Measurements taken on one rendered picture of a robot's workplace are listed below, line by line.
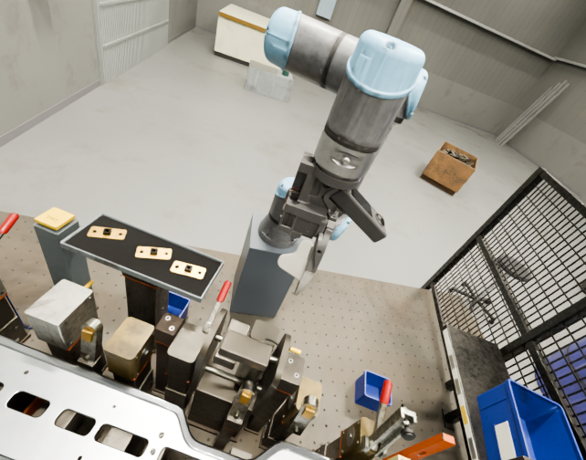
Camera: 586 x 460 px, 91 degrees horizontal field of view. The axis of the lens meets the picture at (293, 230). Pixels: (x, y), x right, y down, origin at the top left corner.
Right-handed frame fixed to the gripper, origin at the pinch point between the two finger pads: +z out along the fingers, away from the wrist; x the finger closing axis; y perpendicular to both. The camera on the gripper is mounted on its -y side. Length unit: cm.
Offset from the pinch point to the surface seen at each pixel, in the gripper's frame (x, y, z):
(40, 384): 19, 44, 42
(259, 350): 5.8, 1.7, 23.9
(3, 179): -121, 219, 142
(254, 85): -560, 138, 139
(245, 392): 11.4, 1.5, 33.3
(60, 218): -13, 61, 26
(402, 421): 11.0, -32.0, 24.1
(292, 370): 4.5, -7.9, 30.8
